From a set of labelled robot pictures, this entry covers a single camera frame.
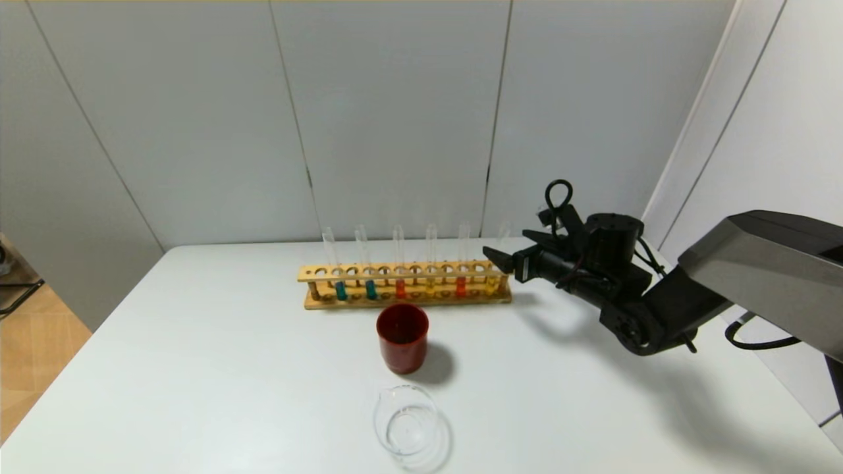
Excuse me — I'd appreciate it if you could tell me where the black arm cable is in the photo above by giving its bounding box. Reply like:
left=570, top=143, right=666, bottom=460
left=724, top=313, right=802, bottom=351

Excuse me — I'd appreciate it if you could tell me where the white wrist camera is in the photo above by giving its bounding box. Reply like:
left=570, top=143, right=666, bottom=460
left=537, top=204, right=584, bottom=239

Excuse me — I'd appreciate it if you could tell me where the teal liquid test tube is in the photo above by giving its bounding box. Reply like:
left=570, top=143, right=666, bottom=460
left=355, top=225, right=379, bottom=302
left=321, top=227, right=348, bottom=303

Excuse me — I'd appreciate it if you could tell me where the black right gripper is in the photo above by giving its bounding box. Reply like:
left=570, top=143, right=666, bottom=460
left=482, top=228, right=587, bottom=293

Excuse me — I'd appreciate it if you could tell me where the clear glass beaker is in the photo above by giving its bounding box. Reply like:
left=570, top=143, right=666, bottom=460
left=373, top=384, right=441, bottom=457

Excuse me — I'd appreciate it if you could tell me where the yellow liquid test tube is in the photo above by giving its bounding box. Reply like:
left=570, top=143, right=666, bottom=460
left=485, top=223, right=512, bottom=296
left=424, top=224, right=438, bottom=298

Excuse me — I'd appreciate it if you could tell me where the red liquid test tube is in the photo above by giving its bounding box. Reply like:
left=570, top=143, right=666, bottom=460
left=393, top=224, right=407, bottom=300
left=455, top=221, right=471, bottom=298

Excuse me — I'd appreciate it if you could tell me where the black camera cable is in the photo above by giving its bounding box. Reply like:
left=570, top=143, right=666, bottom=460
left=545, top=179, right=667, bottom=277

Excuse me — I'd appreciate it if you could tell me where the red plastic cup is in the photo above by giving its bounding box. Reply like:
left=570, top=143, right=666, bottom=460
left=376, top=303, right=429, bottom=375

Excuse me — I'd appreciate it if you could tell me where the wooden test tube rack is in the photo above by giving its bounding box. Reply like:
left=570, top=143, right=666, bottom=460
left=298, top=259, right=514, bottom=311

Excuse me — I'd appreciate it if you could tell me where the black metal stand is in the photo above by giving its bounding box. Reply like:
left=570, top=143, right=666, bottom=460
left=0, top=240, right=45, bottom=318

